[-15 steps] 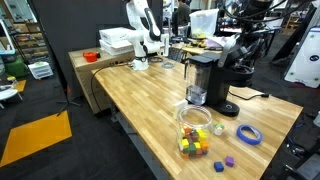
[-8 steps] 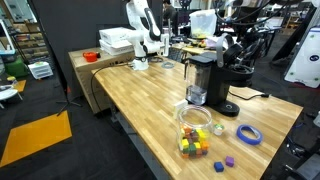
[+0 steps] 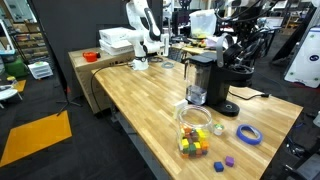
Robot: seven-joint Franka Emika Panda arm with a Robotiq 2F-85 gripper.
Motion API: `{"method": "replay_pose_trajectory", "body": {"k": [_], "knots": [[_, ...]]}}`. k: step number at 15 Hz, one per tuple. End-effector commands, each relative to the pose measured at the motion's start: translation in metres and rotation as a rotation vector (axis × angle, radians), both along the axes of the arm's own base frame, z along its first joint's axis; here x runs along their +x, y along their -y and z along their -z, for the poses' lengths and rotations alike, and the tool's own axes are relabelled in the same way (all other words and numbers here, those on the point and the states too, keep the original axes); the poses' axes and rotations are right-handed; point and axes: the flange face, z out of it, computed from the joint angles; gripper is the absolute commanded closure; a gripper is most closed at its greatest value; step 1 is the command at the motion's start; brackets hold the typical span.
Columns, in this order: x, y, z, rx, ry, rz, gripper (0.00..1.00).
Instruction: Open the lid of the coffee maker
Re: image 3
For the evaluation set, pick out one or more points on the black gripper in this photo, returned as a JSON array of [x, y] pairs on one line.
[[250, 25]]

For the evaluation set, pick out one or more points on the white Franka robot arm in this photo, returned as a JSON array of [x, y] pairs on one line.
[[143, 33]]

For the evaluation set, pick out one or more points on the black Keurig coffee maker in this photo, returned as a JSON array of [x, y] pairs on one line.
[[220, 86]]

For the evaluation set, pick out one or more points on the white coffee pod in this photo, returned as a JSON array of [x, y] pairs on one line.
[[218, 130]]

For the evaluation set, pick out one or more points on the white sign board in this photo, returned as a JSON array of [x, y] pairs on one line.
[[303, 60]]

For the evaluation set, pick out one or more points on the white-legged wooden desk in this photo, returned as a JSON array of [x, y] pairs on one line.
[[196, 50]]

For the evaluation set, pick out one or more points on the clear plastic bag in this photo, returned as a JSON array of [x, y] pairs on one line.
[[202, 23]]

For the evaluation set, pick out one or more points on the clear water tank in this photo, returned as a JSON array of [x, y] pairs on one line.
[[197, 83]]

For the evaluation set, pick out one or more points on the clear tape roll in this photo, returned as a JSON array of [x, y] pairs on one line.
[[168, 65]]

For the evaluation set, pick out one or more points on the blue masking tape roll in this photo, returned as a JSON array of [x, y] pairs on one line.
[[240, 136]]

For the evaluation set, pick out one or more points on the glass jar of coloured cubes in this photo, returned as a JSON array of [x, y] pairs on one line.
[[195, 133]]

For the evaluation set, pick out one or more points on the purple cube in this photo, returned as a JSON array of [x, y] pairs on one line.
[[229, 161]]

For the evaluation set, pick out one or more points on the blue cube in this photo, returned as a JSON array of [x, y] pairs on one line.
[[218, 167]]

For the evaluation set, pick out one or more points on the white flat box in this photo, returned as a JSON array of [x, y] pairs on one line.
[[116, 48], [115, 34]]

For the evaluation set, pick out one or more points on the red bowl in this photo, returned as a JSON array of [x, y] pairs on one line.
[[90, 56]]

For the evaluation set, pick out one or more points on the large cardboard box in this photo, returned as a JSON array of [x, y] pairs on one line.
[[83, 76]]

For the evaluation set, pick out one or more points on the black curtain backdrop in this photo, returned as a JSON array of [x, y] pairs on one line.
[[76, 26]]

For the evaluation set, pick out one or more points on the white plastic drawer box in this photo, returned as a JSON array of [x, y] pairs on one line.
[[40, 70]]

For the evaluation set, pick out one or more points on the storage shelf with boxes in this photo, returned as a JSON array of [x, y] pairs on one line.
[[30, 43]]

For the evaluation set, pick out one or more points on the orange floor mat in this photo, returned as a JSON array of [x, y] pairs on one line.
[[33, 140]]

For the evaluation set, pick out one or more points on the green bin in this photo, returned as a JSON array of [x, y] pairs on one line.
[[15, 68]]

